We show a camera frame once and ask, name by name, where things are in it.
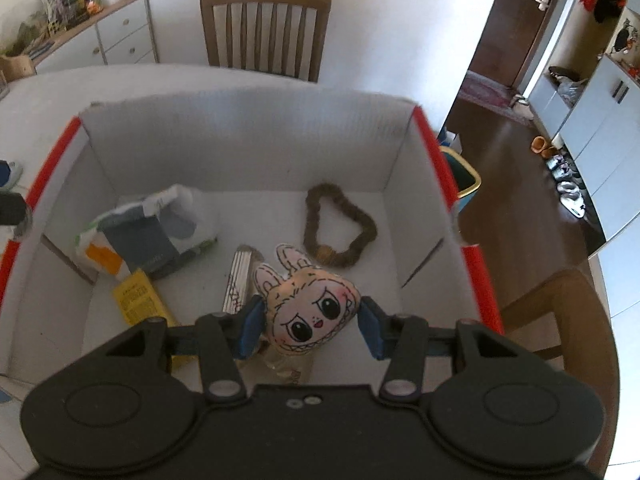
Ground grey blue cupboard unit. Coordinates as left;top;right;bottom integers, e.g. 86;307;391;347
527;0;640;241

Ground brown door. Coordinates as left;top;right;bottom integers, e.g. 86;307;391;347
470;0;573;88

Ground row of shoes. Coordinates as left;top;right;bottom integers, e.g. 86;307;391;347
542;152;588;218

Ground white plastic bag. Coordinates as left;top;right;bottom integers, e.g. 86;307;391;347
75;184;220;282

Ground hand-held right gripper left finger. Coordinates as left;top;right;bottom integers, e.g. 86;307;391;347
102;294;266;405

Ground yellow packet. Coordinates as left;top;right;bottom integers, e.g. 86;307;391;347
111;269;198;368

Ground patterned rug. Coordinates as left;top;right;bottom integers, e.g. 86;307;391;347
457;71;536;121

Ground white sideboard cabinet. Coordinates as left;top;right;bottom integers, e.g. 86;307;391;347
30;0;160;75

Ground pale blue round object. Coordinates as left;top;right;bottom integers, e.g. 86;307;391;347
0;160;24;191

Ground blue bin with yellow rim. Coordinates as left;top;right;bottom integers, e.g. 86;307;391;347
439;146;482;211

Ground silver foil packet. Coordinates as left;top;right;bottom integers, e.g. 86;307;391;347
221;244;266;318

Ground plant in clear wrap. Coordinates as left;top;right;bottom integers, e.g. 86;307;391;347
5;7;61;56

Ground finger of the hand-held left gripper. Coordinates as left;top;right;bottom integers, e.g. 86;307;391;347
0;194;27;227

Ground brown bead bracelet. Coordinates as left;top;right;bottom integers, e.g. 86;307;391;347
302;182;378;268

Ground red shoe box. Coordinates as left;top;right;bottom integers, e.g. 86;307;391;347
0;87;506;378

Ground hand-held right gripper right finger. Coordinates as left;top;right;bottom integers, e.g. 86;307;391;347
357;296;521;405

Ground plush rabbit doll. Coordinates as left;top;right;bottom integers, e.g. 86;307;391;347
250;243;362;358

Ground wooden holder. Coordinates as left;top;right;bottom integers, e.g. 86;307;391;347
0;52;37;81

